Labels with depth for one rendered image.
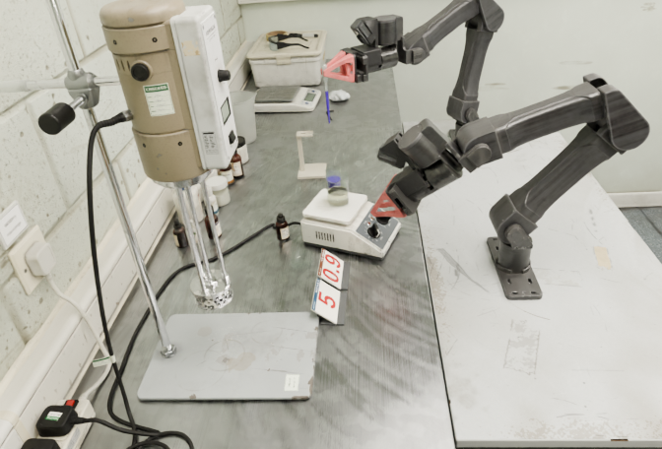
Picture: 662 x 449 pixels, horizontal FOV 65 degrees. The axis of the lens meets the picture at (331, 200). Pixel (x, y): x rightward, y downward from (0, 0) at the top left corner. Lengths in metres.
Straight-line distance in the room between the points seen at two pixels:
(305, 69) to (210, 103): 1.54
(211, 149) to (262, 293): 0.48
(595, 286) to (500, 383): 0.33
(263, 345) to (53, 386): 0.35
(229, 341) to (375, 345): 0.27
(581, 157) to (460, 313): 0.36
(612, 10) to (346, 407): 2.26
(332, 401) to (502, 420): 0.27
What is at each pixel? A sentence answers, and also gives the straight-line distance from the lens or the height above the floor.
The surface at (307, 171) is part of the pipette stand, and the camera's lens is 1.53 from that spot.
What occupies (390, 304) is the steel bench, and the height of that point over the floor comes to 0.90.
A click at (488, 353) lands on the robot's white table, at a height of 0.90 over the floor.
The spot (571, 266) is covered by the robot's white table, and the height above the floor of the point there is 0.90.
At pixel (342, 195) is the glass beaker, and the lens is 1.18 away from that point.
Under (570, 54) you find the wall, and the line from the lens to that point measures 2.77.
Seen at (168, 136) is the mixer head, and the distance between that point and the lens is 0.71.
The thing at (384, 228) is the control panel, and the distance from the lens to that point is 1.20.
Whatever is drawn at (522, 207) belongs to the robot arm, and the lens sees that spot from 1.06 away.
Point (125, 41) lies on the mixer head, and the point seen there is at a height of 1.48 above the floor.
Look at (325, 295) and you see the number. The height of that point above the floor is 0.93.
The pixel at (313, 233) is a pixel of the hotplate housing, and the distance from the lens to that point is 1.20.
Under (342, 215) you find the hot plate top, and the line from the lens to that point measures 1.17.
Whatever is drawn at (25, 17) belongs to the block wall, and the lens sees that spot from 1.07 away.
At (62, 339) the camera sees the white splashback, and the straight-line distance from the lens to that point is 1.02.
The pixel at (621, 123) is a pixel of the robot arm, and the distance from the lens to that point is 1.02.
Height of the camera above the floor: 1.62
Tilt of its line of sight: 31 degrees down
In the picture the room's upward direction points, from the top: 5 degrees counter-clockwise
